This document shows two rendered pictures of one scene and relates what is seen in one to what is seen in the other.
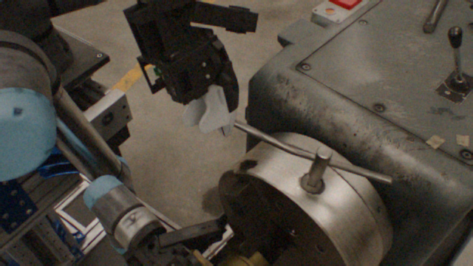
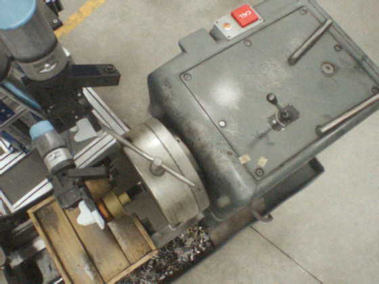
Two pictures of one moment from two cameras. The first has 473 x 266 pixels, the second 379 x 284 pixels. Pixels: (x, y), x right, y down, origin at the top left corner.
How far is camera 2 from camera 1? 0.37 m
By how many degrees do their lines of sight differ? 21
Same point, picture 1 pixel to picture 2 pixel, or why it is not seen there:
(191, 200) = (141, 103)
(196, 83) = (68, 121)
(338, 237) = (164, 203)
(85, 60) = not seen: hidden behind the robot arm
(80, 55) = not seen: hidden behind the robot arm
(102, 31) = not seen: outside the picture
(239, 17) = (103, 80)
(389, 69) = (245, 92)
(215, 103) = (85, 126)
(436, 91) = (267, 118)
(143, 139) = (115, 44)
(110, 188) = (45, 131)
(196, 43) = (69, 98)
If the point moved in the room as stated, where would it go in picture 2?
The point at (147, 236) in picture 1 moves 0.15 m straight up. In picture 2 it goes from (61, 169) to (40, 153)
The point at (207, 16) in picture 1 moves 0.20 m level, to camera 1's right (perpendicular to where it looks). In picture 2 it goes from (76, 84) to (184, 108)
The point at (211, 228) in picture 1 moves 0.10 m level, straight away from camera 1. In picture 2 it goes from (100, 172) to (106, 138)
